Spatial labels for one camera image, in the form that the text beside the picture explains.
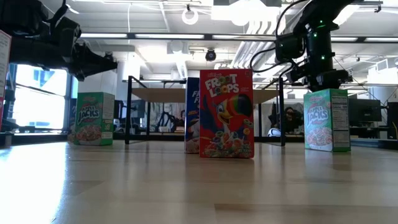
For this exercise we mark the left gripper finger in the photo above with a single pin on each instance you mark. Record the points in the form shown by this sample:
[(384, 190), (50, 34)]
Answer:
[(81, 76), (96, 62)]

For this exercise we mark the green Apple Jacks cereal box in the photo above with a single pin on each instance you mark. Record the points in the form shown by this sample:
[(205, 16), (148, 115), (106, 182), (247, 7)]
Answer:
[(323, 124), (93, 118)]

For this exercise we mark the blue Frosted Flakes cereal box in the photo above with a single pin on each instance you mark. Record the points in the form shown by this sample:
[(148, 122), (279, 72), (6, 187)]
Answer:
[(192, 118), (71, 119)]

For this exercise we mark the red Froot Loops cereal box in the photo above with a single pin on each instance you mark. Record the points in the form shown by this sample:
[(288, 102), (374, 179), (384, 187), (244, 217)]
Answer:
[(227, 118)]

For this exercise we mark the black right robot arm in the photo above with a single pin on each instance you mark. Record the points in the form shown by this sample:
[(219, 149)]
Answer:
[(323, 12)]

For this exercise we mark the black background robot arm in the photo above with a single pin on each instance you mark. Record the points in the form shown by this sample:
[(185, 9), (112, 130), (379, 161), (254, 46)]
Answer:
[(164, 118)]

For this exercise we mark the black-framed wooden shelf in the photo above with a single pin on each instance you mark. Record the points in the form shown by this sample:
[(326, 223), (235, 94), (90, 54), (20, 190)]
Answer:
[(161, 95)]

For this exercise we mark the black computer monitor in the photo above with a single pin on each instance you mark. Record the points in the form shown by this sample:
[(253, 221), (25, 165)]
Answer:
[(138, 109), (365, 110), (118, 109), (392, 118)]

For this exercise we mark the person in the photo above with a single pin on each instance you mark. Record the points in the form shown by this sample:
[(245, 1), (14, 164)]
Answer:
[(181, 116), (290, 119)]

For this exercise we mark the large bright window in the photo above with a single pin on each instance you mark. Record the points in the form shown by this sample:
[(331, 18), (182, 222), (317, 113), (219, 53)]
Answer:
[(37, 105)]

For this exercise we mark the white ceiling vent box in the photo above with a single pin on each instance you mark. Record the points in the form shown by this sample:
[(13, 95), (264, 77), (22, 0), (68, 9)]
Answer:
[(382, 65)]

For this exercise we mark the white ceiling ducts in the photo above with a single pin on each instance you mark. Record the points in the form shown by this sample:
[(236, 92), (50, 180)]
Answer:
[(248, 53)]

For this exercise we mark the long linear ceiling light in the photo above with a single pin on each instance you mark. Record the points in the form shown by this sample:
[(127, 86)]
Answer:
[(168, 36)]

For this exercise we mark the white ceiling air unit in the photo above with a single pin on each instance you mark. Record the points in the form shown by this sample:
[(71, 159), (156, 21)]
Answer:
[(177, 46)]

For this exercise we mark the blue mat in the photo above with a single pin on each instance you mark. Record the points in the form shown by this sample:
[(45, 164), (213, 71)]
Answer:
[(373, 143)]

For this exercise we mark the black ceiling hook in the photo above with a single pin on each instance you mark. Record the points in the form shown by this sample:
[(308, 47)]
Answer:
[(378, 8)]

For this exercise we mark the small grey block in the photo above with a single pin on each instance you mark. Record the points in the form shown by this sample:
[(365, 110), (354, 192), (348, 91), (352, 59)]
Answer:
[(6, 140)]

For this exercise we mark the bright ceiling light panel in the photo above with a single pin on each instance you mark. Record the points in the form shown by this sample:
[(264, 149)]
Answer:
[(245, 12)]

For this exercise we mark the black dome ceiling camera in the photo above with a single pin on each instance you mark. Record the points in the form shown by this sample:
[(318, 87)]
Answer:
[(211, 56), (109, 56)]

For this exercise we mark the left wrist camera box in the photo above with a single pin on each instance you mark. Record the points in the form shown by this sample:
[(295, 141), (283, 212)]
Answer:
[(66, 37)]

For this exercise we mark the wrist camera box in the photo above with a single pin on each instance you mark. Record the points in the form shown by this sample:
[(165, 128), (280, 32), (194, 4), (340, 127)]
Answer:
[(289, 46), (66, 37)]

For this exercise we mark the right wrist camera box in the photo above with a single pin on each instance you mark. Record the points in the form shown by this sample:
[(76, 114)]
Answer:
[(289, 46)]

